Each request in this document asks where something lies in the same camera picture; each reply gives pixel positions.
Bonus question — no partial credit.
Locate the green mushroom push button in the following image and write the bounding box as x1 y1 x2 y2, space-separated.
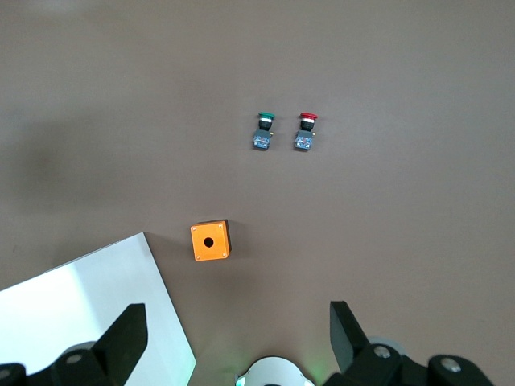
252 111 277 151

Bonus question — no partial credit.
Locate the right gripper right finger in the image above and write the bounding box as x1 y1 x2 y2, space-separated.
323 301 500 386

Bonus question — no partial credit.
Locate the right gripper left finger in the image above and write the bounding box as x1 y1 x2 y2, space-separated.
0 303 149 386

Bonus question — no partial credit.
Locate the red mushroom push button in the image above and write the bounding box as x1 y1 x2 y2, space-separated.
293 112 320 153

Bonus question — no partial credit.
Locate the orange button enclosure box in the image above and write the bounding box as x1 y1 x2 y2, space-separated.
190 219 233 263

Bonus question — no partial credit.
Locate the white drawer cabinet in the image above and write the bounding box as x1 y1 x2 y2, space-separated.
0 232 197 386

